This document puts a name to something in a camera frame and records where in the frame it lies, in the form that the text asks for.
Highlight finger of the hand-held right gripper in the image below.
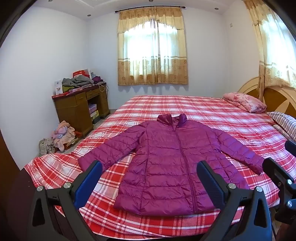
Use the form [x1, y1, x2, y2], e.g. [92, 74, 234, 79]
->
[284, 140, 296, 158]
[262, 157, 296, 223]

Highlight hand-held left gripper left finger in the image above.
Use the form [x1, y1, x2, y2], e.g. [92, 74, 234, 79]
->
[27, 160, 103, 241]

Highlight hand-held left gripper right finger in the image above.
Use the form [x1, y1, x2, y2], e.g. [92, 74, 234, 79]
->
[196, 160, 274, 241]

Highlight purple puffer jacket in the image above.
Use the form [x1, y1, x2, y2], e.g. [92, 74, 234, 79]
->
[77, 113, 265, 217]

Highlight pink clothes pile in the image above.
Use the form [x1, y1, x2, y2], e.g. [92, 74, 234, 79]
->
[52, 120, 80, 152]

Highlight striped pillow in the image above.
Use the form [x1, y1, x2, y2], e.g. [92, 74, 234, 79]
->
[266, 111, 296, 141]

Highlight wooden bed headboard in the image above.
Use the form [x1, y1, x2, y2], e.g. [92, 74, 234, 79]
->
[238, 77, 296, 116]

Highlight grey floral bag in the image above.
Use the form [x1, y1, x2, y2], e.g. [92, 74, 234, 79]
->
[38, 138, 56, 157]

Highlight stacked boxes under desk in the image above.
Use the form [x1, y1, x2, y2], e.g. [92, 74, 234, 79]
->
[88, 104, 100, 123]

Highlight brown wooden desk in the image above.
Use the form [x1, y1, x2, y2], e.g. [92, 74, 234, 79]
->
[51, 81, 111, 139]

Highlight red plaid bed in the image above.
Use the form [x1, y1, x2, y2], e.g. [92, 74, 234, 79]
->
[24, 95, 296, 240]

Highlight beige patterned side curtain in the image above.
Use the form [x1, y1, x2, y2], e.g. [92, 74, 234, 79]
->
[243, 0, 296, 101]

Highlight white printed box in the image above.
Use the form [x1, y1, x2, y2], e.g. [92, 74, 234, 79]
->
[54, 79, 63, 95]

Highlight grey clothing pile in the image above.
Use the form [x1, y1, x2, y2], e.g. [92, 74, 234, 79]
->
[62, 75, 94, 88]

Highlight red cardboard box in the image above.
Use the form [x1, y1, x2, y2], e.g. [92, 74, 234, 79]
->
[72, 69, 90, 79]

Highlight beige patterned window curtain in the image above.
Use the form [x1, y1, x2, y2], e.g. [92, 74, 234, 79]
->
[117, 6, 189, 86]

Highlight black curtain rod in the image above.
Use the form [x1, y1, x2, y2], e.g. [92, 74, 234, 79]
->
[115, 6, 186, 13]

